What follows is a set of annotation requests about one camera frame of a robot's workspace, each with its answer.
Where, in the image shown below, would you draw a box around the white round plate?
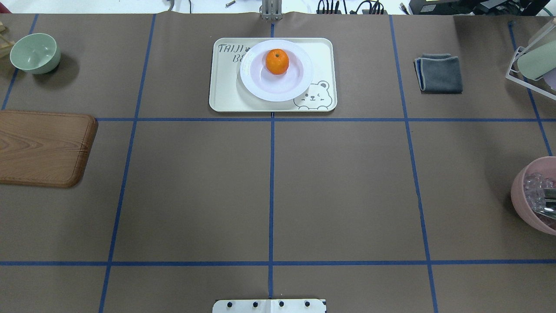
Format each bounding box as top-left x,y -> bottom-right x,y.
239,39 -> 314,102

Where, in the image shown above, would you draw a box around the orange fruit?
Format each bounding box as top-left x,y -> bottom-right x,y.
265,48 -> 289,75

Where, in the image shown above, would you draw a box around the cream bear tray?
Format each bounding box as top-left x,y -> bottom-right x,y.
208,37 -> 338,113

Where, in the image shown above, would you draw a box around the brown wooden tray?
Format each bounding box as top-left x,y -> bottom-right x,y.
0,110 -> 99,188

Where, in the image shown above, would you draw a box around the black power strip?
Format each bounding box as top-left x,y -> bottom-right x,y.
312,0 -> 387,15

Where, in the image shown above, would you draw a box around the folded grey cloth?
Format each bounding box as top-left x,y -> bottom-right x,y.
414,53 -> 463,94

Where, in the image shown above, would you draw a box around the clear ice cubes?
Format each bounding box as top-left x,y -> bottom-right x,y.
523,173 -> 556,208

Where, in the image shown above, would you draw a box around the light green bowl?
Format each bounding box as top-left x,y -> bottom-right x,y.
10,33 -> 61,75

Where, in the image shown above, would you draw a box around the pink bowl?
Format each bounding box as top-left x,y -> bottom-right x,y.
510,156 -> 556,236

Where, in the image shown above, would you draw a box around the green cup on rack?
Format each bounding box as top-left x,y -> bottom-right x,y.
517,41 -> 556,80

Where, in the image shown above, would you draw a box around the metal scoop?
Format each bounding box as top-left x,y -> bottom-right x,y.
531,188 -> 556,220

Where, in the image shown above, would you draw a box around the wooden cup rack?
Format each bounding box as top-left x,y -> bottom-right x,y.
0,22 -> 15,59

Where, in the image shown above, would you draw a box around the aluminium frame post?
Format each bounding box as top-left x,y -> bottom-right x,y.
259,0 -> 283,22

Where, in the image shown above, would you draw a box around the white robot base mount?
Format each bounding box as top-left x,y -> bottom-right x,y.
212,299 -> 327,313

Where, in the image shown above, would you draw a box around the white wire cup rack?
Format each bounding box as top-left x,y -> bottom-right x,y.
506,17 -> 556,101

